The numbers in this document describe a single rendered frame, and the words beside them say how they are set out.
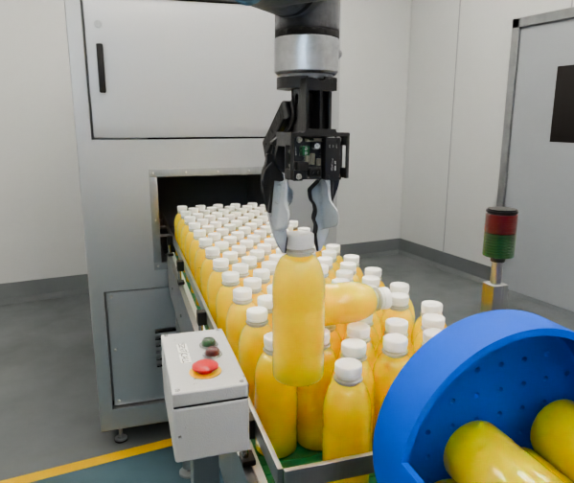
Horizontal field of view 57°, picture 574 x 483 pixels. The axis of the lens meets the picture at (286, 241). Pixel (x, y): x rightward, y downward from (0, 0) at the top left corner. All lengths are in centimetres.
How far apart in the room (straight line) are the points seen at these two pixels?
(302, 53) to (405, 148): 533
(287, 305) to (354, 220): 501
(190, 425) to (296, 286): 23
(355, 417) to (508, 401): 21
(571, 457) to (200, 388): 42
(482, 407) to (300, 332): 23
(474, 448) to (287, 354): 26
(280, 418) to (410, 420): 37
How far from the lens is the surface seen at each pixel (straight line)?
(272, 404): 88
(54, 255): 482
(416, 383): 57
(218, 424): 74
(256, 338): 96
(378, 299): 93
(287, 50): 63
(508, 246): 117
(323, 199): 67
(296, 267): 67
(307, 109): 60
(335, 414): 78
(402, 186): 598
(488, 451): 57
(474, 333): 58
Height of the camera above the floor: 144
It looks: 13 degrees down
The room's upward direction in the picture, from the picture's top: straight up
